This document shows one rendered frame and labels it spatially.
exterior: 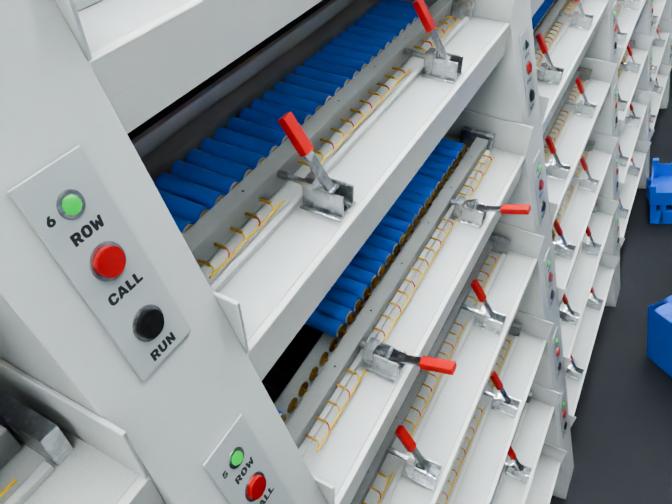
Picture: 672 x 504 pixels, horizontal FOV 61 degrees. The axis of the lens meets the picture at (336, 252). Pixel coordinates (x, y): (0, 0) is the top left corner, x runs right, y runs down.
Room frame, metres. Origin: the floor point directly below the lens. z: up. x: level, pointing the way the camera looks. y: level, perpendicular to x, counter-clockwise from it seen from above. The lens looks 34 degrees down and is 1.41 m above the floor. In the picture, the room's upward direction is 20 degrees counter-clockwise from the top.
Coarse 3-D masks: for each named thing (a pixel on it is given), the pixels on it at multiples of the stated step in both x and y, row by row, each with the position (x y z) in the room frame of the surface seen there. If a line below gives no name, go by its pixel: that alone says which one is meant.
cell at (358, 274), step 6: (348, 264) 0.56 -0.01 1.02; (348, 270) 0.55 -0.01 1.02; (354, 270) 0.54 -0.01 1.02; (360, 270) 0.54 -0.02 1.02; (366, 270) 0.54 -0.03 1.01; (348, 276) 0.54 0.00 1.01; (354, 276) 0.54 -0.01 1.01; (360, 276) 0.54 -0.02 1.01; (366, 276) 0.53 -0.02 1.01; (372, 276) 0.53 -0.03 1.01; (366, 282) 0.53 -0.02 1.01; (372, 282) 0.53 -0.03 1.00
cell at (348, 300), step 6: (336, 288) 0.52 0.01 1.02; (330, 294) 0.52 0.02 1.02; (336, 294) 0.51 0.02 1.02; (342, 294) 0.51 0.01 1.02; (348, 294) 0.51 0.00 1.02; (330, 300) 0.51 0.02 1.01; (336, 300) 0.51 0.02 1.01; (342, 300) 0.51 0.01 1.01; (348, 300) 0.50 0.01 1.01; (354, 300) 0.50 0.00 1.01; (348, 306) 0.50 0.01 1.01; (354, 306) 0.50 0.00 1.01
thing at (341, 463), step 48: (528, 144) 0.74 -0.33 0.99; (480, 192) 0.68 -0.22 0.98; (480, 240) 0.59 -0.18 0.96; (432, 288) 0.52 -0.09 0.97; (432, 336) 0.47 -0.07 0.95; (288, 384) 0.43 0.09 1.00; (384, 384) 0.41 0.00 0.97; (336, 432) 0.36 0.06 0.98; (384, 432) 0.38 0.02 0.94; (336, 480) 0.32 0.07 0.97
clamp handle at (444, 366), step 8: (392, 352) 0.42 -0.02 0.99; (392, 360) 0.41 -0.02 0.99; (400, 360) 0.41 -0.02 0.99; (408, 360) 0.40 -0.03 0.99; (416, 360) 0.40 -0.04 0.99; (424, 360) 0.39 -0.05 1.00; (432, 360) 0.39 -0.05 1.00; (440, 360) 0.39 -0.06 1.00; (448, 360) 0.38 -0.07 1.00; (424, 368) 0.39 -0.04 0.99; (432, 368) 0.38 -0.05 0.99; (440, 368) 0.38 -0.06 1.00; (448, 368) 0.37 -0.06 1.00
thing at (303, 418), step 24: (480, 144) 0.75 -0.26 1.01; (456, 168) 0.70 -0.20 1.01; (456, 192) 0.66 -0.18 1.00; (432, 216) 0.61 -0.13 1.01; (408, 240) 0.57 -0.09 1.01; (408, 264) 0.54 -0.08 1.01; (384, 288) 0.51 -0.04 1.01; (360, 312) 0.48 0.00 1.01; (360, 336) 0.45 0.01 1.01; (384, 336) 0.46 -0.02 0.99; (336, 360) 0.42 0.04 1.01; (312, 384) 0.40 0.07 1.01; (336, 384) 0.40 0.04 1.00; (312, 408) 0.38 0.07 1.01
